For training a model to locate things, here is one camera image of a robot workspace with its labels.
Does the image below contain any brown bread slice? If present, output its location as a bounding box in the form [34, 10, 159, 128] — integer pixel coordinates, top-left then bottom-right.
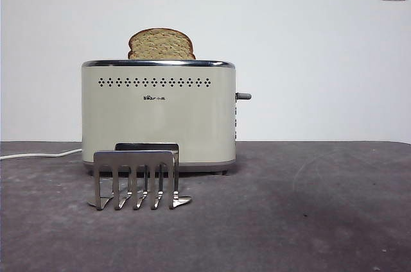
[127, 27, 197, 60]

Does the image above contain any cream steel two-slot toaster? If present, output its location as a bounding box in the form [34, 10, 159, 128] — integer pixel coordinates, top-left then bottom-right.
[80, 58, 252, 176]

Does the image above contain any steel toast rack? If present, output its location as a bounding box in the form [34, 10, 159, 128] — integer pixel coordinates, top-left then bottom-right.
[87, 142, 194, 211]

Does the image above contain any white toaster power cord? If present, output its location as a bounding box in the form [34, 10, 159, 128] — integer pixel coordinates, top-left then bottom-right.
[0, 148, 83, 160]

